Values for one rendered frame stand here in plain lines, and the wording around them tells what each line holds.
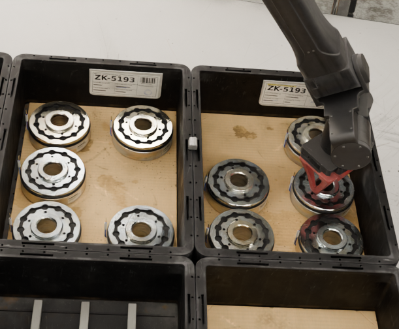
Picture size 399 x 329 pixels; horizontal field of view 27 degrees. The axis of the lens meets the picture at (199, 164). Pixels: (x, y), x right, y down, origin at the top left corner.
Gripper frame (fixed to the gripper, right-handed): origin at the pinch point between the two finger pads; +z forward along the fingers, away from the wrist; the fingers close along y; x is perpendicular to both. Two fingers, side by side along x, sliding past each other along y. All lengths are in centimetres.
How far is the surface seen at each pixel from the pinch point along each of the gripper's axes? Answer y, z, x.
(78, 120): -25.4, 0.6, 34.3
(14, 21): -12, 17, 80
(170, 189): -19.9, 3.9, 15.5
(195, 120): -13.1, -5.8, 18.7
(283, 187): -3.7, 4.1, 5.2
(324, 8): 128, 88, 104
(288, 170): -0.4, 4.2, 7.5
